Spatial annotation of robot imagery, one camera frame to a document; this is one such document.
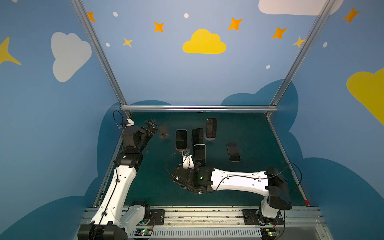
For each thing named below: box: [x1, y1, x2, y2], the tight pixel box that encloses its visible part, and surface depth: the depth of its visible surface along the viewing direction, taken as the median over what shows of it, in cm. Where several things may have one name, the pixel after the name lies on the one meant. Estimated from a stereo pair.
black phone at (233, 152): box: [226, 142, 242, 163], surface depth 102 cm
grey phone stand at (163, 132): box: [159, 124, 170, 140], surface depth 106 cm
